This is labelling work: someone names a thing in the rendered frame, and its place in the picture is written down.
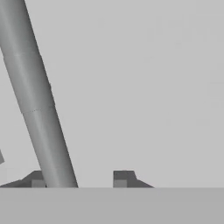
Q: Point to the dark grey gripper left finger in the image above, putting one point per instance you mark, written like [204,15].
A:
[34,178]

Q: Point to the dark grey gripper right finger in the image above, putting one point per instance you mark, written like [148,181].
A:
[124,178]

